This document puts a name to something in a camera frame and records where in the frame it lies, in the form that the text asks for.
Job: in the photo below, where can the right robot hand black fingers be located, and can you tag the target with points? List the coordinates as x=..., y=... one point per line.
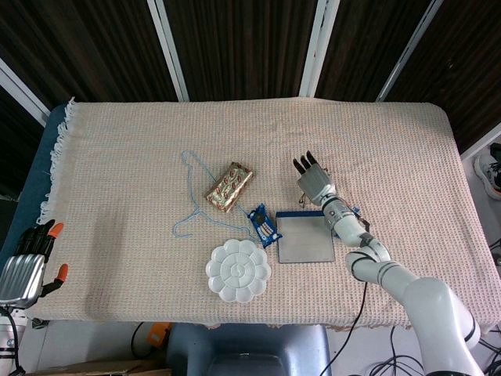
x=317, y=186

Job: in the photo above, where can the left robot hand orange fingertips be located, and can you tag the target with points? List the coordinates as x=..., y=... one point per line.
x=21, y=278

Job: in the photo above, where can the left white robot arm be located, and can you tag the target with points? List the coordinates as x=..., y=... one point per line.
x=8, y=333

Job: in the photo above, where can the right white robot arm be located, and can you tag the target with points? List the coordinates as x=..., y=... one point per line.
x=430, y=297

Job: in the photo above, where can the brown cardboard box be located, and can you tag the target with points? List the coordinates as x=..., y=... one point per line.
x=98, y=368

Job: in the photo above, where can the blue Oreo cookie packet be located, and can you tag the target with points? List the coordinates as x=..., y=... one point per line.
x=355, y=210
x=264, y=227

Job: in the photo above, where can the gold red snack package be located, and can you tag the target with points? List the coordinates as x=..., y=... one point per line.
x=229, y=187

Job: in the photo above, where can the white flower-shaped paint palette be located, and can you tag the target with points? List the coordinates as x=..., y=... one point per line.
x=238, y=270

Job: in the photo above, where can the light blue clothes hanger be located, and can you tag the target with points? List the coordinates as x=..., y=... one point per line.
x=195, y=211

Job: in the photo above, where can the small orange device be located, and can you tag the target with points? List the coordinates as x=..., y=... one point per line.
x=158, y=335

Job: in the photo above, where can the beige waffle fringed cloth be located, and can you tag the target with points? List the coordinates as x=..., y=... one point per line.
x=117, y=156

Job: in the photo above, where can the black white sneaker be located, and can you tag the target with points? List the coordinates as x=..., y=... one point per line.
x=489, y=168

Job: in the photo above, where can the grey blue robot torso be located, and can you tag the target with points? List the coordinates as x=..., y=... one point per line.
x=250, y=348

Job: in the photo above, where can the white metal frame post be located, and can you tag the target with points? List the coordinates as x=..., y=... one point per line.
x=168, y=47
x=407, y=51
x=19, y=90
x=481, y=143
x=319, y=47

